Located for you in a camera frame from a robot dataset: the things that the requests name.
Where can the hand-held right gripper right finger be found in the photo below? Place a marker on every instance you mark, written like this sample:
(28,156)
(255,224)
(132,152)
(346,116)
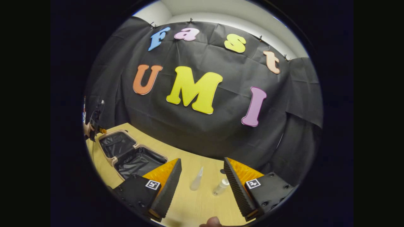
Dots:
(241,192)

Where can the black backdrop cloth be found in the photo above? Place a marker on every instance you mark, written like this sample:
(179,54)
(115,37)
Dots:
(221,132)

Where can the beige suitcase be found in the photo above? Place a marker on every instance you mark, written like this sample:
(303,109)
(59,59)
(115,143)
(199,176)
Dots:
(139,160)

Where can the white foam pump bottle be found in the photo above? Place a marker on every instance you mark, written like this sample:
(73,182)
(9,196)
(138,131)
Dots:
(220,187)

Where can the white skin care tube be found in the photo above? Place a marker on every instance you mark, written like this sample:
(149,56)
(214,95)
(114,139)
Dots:
(196,181)

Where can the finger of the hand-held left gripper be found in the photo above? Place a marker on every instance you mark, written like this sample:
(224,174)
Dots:
(103,130)

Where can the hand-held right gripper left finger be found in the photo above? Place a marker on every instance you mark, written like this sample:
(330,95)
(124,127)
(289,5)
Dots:
(167,192)

